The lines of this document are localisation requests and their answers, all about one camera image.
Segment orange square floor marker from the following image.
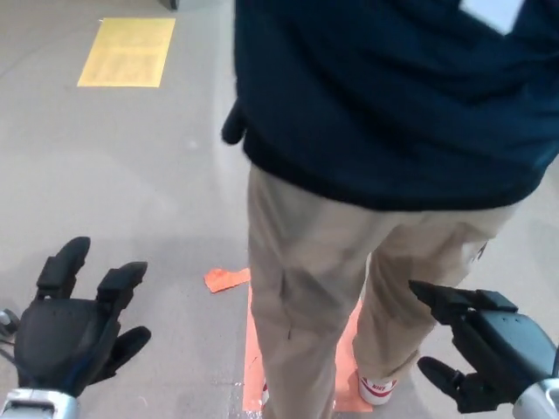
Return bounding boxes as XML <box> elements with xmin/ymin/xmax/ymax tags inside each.
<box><xmin>242</xmin><ymin>282</ymin><xmax>375</xmax><ymax>414</ymax></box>

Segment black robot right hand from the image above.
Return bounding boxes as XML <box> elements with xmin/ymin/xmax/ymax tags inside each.
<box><xmin>408</xmin><ymin>278</ymin><xmax>559</xmax><ymax>414</ymax></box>

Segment yellow rectangular floor marker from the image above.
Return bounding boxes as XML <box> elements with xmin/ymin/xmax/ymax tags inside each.
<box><xmin>77</xmin><ymin>17</ymin><xmax>176</xmax><ymax>88</ymax></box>

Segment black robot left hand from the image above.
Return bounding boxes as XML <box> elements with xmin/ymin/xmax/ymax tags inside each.
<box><xmin>12</xmin><ymin>237</ymin><xmax>153</xmax><ymax>398</ymax></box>

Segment torn orange tape scrap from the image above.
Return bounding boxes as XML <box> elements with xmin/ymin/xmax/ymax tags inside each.
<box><xmin>204</xmin><ymin>266</ymin><xmax>252</xmax><ymax>296</ymax></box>

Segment person's right red white sneaker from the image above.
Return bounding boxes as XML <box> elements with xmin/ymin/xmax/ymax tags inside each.
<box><xmin>358</xmin><ymin>369</ymin><xmax>398</xmax><ymax>407</ymax></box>

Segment dark teal coat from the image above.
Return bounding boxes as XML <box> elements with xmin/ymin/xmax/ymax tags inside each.
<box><xmin>221</xmin><ymin>0</ymin><xmax>559</xmax><ymax>214</ymax></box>

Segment khaki trousers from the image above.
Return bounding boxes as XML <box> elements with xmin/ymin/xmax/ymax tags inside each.
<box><xmin>245</xmin><ymin>163</ymin><xmax>520</xmax><ymax>419</ymax></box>

